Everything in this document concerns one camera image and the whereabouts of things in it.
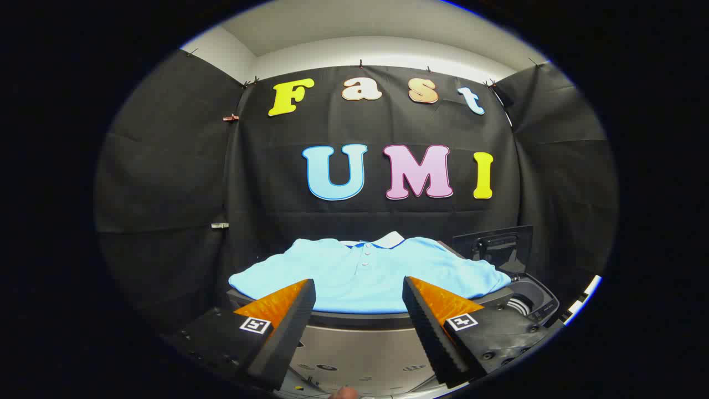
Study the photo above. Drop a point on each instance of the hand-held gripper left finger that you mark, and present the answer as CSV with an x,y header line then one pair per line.
x,y
288,332

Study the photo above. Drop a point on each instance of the row of small dark clips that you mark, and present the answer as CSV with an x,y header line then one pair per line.
x,y
360,64

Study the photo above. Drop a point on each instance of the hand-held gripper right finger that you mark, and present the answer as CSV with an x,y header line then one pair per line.
x,y
432,332

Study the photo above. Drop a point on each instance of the light blue polo shirt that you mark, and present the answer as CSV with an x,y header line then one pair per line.
x,y
343,277

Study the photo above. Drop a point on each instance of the dark grey washing machine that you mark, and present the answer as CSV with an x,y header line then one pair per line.
x,y
540,299

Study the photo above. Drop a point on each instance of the dark glass washing machine lid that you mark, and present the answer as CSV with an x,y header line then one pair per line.
x,y
515,244

